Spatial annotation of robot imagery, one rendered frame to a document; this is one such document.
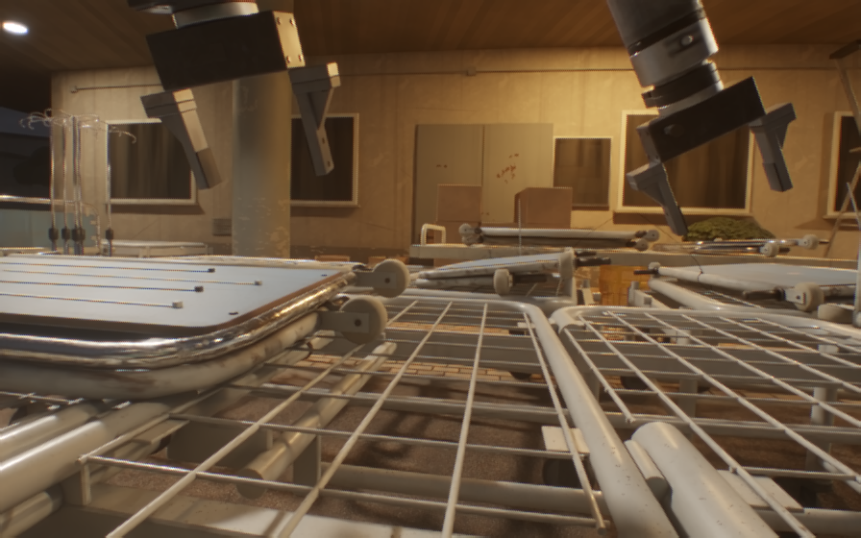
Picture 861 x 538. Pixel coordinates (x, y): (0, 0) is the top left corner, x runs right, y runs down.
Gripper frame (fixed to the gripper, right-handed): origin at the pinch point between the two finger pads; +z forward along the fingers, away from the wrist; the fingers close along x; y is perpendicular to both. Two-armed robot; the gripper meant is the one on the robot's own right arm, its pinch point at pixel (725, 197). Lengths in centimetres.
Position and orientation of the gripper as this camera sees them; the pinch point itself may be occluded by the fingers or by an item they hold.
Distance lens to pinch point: 69.1
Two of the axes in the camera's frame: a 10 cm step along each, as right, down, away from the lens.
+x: 8.8, -4.1, -2.4
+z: 4.6, 8.7, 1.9
